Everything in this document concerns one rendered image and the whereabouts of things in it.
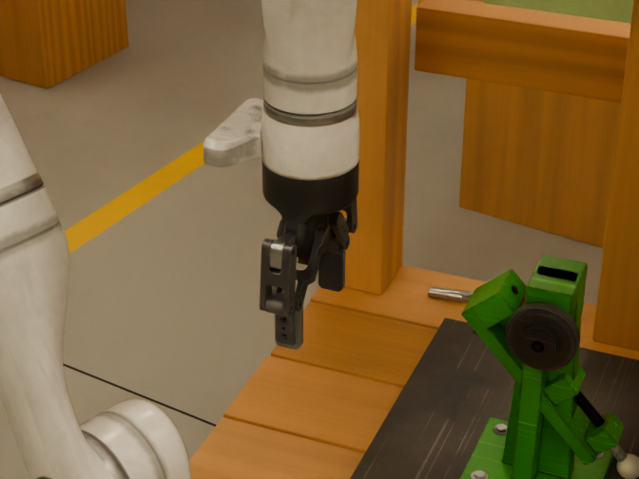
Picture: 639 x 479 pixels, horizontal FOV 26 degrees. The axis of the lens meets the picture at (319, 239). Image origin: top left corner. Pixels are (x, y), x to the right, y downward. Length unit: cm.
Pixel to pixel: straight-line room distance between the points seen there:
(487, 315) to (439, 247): 231
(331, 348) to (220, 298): 174
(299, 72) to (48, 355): 27
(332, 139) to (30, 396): 29
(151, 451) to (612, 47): 93
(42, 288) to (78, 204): 300
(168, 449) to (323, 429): 64
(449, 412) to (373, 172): 35
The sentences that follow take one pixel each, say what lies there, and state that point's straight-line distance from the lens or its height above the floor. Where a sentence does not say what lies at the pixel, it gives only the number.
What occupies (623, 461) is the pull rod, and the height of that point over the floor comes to 95.
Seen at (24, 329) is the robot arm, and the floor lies 136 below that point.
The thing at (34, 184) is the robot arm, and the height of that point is 145.
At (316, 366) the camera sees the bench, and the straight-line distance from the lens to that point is 180.
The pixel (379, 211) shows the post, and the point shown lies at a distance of 186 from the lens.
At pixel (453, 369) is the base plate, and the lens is 176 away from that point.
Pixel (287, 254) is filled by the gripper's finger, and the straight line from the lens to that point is 103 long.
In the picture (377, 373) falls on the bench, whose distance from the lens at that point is 178.
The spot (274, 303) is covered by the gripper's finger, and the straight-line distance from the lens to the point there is 106.
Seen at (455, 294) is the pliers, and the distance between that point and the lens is 192.
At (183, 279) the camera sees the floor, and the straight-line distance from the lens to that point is 363.
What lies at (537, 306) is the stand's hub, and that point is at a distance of 142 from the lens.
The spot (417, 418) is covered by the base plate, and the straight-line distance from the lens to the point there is 168.
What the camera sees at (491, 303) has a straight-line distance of 146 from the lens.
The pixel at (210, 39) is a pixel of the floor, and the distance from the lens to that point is 509.
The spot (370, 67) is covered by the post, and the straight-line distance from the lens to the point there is 178.
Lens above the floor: 193
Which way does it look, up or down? 31 degrees down
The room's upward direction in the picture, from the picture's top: straight up
